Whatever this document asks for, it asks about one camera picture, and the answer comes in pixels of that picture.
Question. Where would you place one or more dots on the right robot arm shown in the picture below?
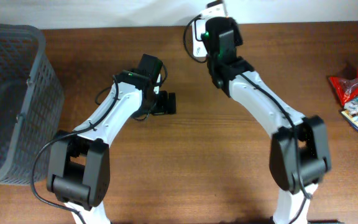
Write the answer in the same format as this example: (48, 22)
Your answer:
(299, 151)

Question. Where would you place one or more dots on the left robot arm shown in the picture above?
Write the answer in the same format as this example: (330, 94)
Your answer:
(79, 166)

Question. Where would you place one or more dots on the grey plastic mesh basket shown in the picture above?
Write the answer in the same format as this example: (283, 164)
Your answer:
(31, 101)

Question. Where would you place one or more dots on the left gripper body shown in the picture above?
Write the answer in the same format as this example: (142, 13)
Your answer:
(165, 103)

